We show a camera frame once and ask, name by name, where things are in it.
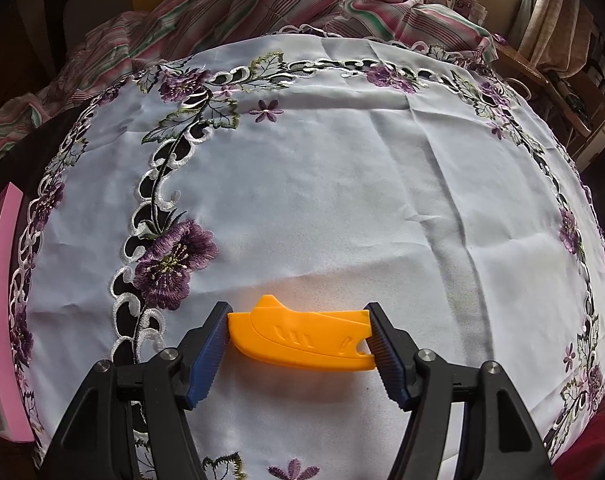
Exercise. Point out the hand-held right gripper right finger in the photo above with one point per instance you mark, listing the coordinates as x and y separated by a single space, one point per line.
386 355

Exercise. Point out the cluttered wooden shelf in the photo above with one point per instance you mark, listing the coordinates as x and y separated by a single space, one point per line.
590 100

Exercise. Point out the pink carton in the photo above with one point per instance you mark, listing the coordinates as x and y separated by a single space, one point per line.
468 7

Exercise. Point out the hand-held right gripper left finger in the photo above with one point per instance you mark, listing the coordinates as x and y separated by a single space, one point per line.
207 355

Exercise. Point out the pink cardboard box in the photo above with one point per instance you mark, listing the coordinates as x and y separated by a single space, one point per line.
10 310

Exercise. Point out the white embroidered floral tablecloth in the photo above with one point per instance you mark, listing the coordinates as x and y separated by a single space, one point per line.
357 185

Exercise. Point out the pink striped blanket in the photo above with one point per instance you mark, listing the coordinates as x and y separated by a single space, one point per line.
232 5

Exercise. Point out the beige patterned curtain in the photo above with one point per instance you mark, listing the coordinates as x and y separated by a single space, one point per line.
552 10

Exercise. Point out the wooden nightstand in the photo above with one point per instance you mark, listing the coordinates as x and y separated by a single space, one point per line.
522 62

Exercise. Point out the orange plastic clip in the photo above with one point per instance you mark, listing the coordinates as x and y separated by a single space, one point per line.
302 335

